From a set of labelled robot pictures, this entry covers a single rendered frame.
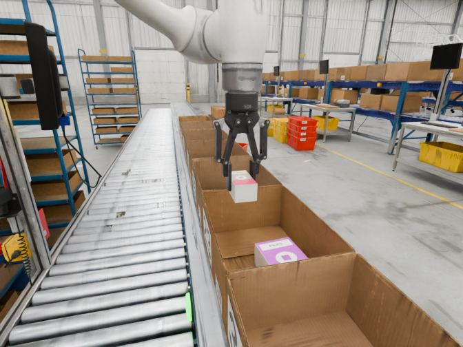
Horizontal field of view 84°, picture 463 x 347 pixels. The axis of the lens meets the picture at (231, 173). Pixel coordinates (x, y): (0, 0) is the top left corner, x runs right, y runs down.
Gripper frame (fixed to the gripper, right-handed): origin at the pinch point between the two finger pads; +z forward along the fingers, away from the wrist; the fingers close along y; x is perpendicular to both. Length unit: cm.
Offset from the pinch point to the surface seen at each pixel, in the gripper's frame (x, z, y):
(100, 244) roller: 43, 42, -49
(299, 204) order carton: 6.5, 13.3, 20.7
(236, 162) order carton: 58, 15, 14
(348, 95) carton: 547, 16, 435
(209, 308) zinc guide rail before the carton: -12.5, 27.9, -10.8
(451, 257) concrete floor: 74, 117, 204
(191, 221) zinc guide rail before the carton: 28.9, 28.0, -11.5
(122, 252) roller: 36, 43, -39
